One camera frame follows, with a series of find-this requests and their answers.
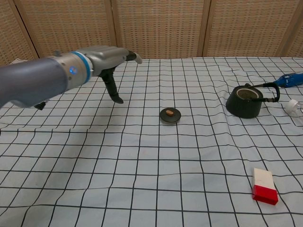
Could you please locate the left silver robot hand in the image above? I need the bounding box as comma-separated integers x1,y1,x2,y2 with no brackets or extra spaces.
81,46,143,105

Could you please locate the black lid with brown knob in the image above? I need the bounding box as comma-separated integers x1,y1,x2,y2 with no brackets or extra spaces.
159,107,182,125

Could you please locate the black cast iron teapot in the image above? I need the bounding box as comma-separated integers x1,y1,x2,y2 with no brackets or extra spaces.
225,83,281,119

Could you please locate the woven bamboo folding screen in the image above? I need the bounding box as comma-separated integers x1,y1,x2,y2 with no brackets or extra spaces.
0,0,303,68

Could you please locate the blue checkered tablecloth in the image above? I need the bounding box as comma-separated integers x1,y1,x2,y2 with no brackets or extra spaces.
0,56,303,227

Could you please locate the clear plastic bottle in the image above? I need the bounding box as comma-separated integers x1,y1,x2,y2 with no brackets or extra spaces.
285,99,303,126

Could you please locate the red and white box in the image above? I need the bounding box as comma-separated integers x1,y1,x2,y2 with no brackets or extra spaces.
251,167,279,205

